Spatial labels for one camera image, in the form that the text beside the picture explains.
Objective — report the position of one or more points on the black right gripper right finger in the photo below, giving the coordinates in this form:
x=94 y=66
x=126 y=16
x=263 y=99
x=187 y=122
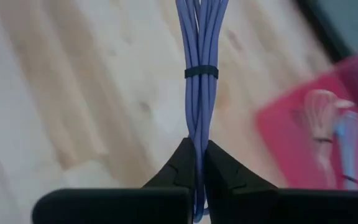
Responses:
x=275 y=207

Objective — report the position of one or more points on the black table edge frame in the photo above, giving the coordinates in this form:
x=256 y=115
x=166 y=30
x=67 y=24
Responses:
x=325 y=28

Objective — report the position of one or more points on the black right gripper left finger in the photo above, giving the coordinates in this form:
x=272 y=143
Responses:
x=120 y=205

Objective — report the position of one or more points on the pink plastic bin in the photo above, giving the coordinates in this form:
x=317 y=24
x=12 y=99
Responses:
x=284 y=146

